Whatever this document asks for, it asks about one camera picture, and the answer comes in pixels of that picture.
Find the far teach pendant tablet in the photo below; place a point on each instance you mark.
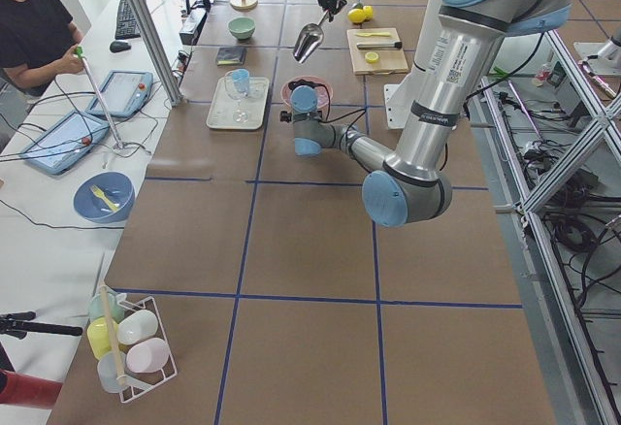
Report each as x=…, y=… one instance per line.
x=126, y=92

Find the white wire cup rack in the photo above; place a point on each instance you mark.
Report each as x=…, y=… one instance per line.
x=113, y=374

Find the yellow plastic knife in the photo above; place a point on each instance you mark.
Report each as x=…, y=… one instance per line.
x=373, y=34

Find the black keyboard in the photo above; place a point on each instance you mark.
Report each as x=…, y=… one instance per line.
x=126, y=25

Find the teach pendant tablet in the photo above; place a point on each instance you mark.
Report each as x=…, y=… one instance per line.
x=66, y=142
x=126, y=92

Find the blue bowl with fork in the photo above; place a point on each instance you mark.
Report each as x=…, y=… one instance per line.
x=118, y=187

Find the black computer mouse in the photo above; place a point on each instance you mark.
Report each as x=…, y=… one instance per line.
x=118, y=46

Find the green ceramic bowl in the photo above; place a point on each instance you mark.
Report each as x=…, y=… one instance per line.
x=241, y=28

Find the pink bowl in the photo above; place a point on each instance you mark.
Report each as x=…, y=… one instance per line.
x=324, y=91

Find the aluminium frame post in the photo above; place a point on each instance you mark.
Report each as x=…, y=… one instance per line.
x=156, y=51

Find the cream bear serving tray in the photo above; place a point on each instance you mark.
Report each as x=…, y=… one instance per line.
x=226, y=113

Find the steel ice scoop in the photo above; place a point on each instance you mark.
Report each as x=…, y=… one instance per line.
x=309, y=39

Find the seated person black shirt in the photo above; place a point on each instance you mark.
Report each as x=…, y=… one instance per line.
x=39, y=39

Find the wooden cutting board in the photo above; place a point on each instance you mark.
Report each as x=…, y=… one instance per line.
x=391, y=61

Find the whole yellow lemon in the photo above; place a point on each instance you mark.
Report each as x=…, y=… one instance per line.
x=357, y=15

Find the yellow plastic fork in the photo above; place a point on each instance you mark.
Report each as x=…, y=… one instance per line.
x=101, y=195

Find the yellow cup in rack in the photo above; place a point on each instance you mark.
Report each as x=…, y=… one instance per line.
x=98, y=337

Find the pink cup in rack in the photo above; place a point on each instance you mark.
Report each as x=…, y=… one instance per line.
x=148, y=356

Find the lemon half slice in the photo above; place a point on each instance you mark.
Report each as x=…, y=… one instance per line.
x=372, y=57

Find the steel cylinder rod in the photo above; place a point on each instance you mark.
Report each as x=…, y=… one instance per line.
x=380, y=45

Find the near teach pendant tablet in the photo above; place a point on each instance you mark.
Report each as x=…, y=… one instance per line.
x=66, y=142

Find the light blue plastic cup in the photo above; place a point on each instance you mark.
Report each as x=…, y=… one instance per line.
x=240, y=79

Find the white cup in rack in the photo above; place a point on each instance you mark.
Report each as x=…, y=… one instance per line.
x=137, y=327

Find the red fire extinguisher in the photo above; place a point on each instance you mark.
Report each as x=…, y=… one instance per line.
x=28, y=391

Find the clear wine glass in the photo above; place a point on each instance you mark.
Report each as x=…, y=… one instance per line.
x=240, y=114

